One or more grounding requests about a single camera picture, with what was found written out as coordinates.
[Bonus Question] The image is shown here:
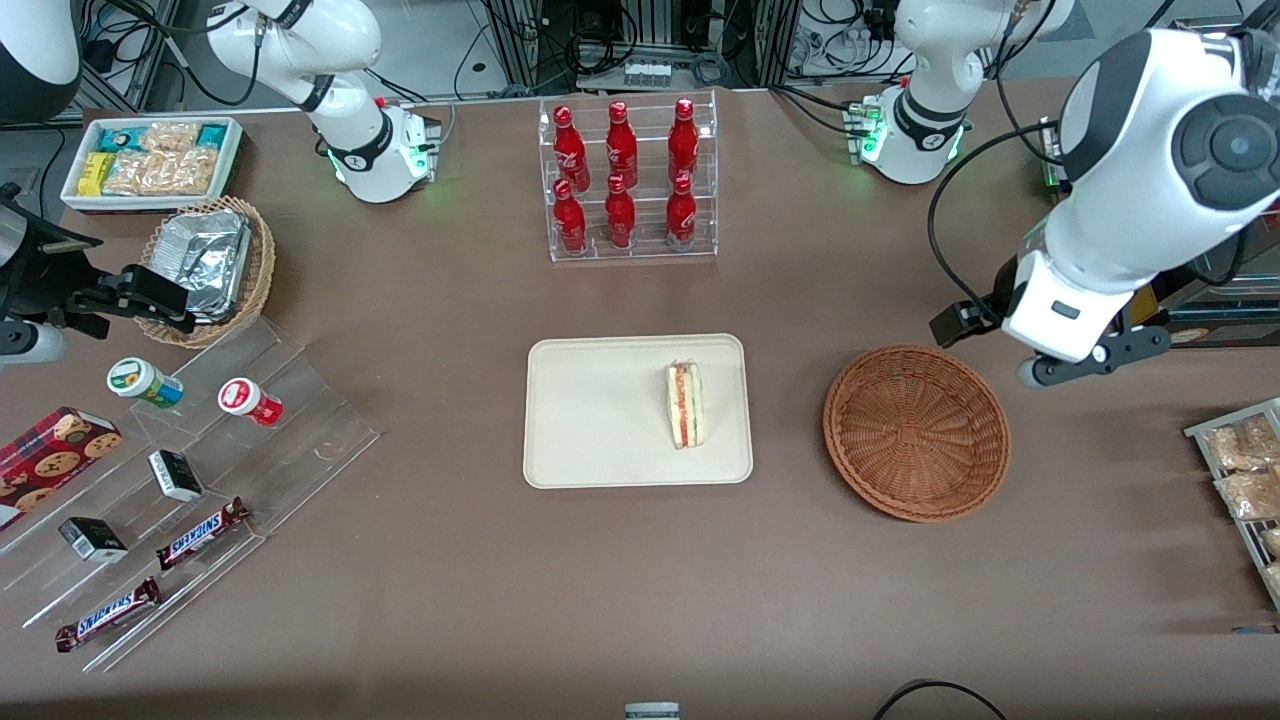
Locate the cream plastic tray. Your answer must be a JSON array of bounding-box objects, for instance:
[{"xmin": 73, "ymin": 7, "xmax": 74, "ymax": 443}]
[{"xmin": 523, "ymin": 333, "xmax": 755, "ymax": 491}]

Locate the red lid cup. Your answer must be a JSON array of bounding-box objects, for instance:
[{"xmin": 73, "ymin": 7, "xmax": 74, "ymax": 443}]
[{"xmin": 217, "ymin": 377, "xmax": 284, "ymax": 429}]

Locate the green lid cup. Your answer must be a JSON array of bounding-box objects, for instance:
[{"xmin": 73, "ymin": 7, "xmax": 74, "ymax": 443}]
[{"xmin": 106, "ymin": 357, "xmax": 185, "ymax": 410}]

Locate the large clear cracker bag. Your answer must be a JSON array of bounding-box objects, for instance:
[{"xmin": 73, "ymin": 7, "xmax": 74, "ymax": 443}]
[{"xmin": 102, "ymin": 147, "xmax": 220, "ymax": 197}]

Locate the clear acrylic stepped display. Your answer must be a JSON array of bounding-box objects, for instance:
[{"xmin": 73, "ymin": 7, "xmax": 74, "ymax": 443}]
[{"xmin": 0, "ymin": 314, "xmax": 382, "ymax": 673}]

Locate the small black box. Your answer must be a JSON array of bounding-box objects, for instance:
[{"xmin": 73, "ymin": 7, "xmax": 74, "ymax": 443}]
[
  {"xmin": 57, "ymin": 516, "xmax": 130, "ymax": 563},
  {"xmin": 147, "ymin": 449, "xmax": 204, "ymax": 503}
]

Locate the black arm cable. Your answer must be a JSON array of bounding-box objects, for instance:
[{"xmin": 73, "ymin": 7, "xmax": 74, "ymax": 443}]
[{"xmin": 926, "ymin": 120, "xmax": 1061, "ymax": 326}]

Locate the metal equipment rack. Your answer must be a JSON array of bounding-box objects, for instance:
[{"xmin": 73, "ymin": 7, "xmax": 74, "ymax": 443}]
[{"xmin": 478, "ymin": 0, "xmax": 803, "ymax": 93}]

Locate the grey wire rack tray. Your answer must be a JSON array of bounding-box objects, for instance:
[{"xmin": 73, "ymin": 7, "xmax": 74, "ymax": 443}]
[{"xmin": 1184, "ymin": 397, "xmax": 1280, "ymax": 612}]

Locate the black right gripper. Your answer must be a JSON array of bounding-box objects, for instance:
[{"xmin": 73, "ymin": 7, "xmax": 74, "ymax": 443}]
[{"xmin": 0, "ymin": 193, "xmax": 199, "ymax": 339}]

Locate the clear acrylic bottle rack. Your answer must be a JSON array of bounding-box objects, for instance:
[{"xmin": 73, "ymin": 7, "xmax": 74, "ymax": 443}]
[{"xmin": 537, "ymin": 89, "xmax": 720, "ymax": 264}]

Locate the small clear cracker bag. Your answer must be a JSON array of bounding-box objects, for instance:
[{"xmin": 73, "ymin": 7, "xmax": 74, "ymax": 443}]
[{"xmin": 139, "ymin": 121, "xmax": 203, "ymax": 154}]

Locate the red plaid cookie box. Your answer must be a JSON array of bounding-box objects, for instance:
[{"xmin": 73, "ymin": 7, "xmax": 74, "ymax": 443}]
[{"xmin": 0, "ymin": 405, "xmax": 124, "ymax": 532}]

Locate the black looped cable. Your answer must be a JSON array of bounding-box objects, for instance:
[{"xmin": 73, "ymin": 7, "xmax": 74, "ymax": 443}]
[{"xmin": 871, "ymin": 679, "xmax": 1008, "ymax": 720}]

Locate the red cola bottle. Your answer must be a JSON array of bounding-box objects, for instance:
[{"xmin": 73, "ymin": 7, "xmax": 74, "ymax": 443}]
[
  {"xmin": 552, "ymin": 104, "xmax": 590, "ymax": 192},
  {"xmin": 552, "ymin": 179, "xmax": 589, "ymax": 255},
  {"xmin": 667, "ymin": 97, "xmax": 701, "ymax": 187},
  {"xmin": 604, "ymin": 174, "xmax": 638, "ymax": 251},
  {"xmin": 665, "ymin": 172, "xmax": 699, "ymax": 249},
  {"xmin": 606, "ymin": 100, "xmax": 640, "ymax": 189}
]

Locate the white snack bin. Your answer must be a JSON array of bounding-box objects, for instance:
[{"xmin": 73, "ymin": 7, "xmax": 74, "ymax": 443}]
[{"xmin": 60, "ymin": 116, "xmax": 245, "ymax": 215}]

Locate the Snickers bar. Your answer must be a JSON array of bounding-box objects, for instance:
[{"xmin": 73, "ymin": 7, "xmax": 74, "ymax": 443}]
[
  {"xmin": 154, "ymin": 496, "xmax": 250, "ymax": 572},
  {"xmin": 54, "ymin": 576, "xmax": 164, "ymax": 654}
]

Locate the aluminium foil container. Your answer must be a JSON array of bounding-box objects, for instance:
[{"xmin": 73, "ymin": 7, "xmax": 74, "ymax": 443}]
[{"xmin": 149, "ymin": 209, "xmax": 252, "ymax": 322}]

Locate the black cable connector block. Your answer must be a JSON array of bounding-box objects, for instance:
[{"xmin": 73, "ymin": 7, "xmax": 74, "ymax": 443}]
[{"xmin": 929, "ymin": 299, "xmax": 1003, "ymax": 349}]

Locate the tan wicker basket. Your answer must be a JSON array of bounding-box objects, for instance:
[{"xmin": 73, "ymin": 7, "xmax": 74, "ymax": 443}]
[{"xmin": 134, "ymin": 196, "xmax": 277, "ymax": 350}]

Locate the triangle sandwich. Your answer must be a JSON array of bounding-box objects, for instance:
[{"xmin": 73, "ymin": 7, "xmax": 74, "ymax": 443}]
[{"xmin": 666, "ymin": 360, "xmax": 709, "ymax": 451}]

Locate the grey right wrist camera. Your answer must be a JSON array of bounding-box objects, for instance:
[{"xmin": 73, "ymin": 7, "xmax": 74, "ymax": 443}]
[{"xmin": 0, "ymin": 324, "xmax": 67, "ymax": 368}]

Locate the yellow snack packet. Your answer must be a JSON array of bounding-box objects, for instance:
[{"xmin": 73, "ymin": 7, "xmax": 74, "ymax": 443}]
[{"xmin": 77, "ymin": 151, "xmax": 117, "ymax": 198}]

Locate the brown wicker basket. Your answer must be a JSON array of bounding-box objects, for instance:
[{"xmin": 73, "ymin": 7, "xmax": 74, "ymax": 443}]
[{"xmin": 822, "ymin": 344, "xmax": 1013, "ymax": 524}]

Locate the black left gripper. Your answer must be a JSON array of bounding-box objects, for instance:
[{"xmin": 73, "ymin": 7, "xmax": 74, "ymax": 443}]
[{"xmin": 985, "ymin": 255, "xmax": 1172, "ymax": 390}]

